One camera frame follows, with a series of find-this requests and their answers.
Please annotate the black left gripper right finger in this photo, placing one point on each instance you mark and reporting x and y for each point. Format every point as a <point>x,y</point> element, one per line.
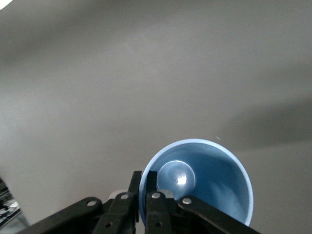
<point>158,214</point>

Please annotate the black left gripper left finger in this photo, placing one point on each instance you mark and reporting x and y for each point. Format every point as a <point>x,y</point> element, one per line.
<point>117,214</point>

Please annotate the light blue cup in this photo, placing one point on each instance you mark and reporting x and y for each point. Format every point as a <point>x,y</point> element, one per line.
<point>214,175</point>

